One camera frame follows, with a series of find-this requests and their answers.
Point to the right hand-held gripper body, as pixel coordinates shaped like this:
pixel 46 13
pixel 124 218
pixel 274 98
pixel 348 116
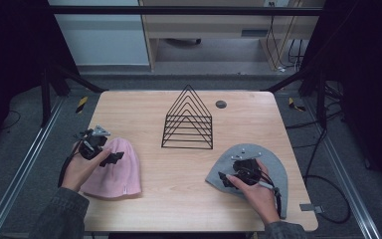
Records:
pixel 247 171

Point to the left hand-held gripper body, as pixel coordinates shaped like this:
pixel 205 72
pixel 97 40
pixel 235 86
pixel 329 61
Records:
pixel 91 146

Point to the pink knit beanie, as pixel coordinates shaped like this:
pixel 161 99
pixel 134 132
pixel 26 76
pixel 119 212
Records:
pixel 119 179

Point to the grey knit beanie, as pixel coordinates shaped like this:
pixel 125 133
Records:
pixel 273 162

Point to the person's right hand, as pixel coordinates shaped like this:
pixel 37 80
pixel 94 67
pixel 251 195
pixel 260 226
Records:
pixel 258 195

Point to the person's left hand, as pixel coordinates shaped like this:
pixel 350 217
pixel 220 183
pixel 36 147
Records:
pixel 79 172

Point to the yellow black striped tape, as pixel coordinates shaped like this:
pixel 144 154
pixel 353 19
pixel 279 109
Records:
pixel 295 105
pixel 82 104

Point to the grey round table grommet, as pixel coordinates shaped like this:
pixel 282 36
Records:
pixel 221 104

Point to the white cabinet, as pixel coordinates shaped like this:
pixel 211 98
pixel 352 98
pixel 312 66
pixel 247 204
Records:
pixel 102 40

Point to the black curtain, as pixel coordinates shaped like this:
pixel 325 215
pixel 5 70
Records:
pixel 368 66
pixel 13 49

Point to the black frame post with strut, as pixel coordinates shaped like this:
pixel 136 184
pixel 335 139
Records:
pixel 45 99
pixel 321 99

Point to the aluminium floor rail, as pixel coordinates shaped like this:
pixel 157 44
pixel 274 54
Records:
pixel 344 172
pixel 23 169

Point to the grey metal table bracket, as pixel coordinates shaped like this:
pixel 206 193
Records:
pixel 311 208

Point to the black horizontal frame bar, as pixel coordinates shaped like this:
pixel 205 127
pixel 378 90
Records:
pixel 179 10

